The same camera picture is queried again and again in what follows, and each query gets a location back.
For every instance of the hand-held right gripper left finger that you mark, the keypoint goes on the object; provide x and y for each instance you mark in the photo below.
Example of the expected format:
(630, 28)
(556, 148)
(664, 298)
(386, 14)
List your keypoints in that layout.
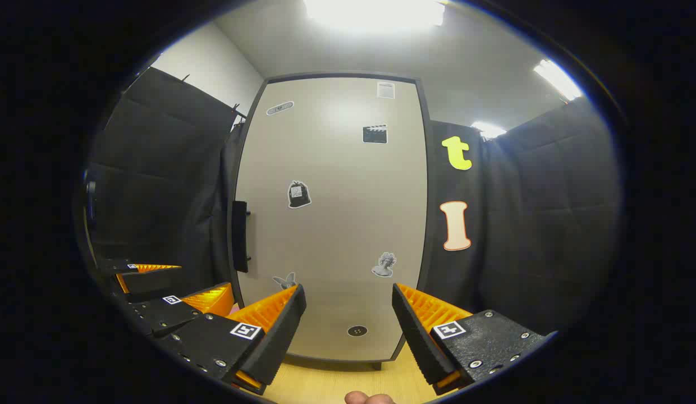
(283, 336)

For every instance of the black backdrop cloth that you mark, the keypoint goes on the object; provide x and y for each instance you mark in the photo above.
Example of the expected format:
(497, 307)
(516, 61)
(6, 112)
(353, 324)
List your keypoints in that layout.
(157, 168)

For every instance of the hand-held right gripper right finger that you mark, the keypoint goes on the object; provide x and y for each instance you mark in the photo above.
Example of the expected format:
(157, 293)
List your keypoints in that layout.
(418, 342)

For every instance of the beige cabinet door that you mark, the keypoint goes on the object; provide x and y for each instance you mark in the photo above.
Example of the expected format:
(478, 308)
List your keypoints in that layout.
(337, 213)

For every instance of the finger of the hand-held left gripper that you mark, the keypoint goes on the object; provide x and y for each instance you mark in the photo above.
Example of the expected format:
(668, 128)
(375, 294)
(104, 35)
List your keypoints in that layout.
(157, 280)
(163, 314)

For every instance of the grey cabinet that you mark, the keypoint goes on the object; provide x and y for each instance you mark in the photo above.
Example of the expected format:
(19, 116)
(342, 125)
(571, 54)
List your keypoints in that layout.
(429, 224)

